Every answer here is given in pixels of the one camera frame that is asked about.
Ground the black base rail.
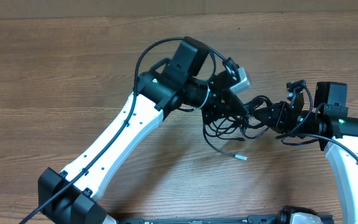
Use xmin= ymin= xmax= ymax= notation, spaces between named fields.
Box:
xmin=116 ymin=213 xmax=334 ymax=224

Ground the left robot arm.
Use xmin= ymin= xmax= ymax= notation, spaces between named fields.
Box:
xmin=37 ymin=37 xmax=250 ymax=223

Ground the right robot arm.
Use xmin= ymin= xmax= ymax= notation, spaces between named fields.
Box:
xmin=253 ymin=80 xmax=358 ymax=223

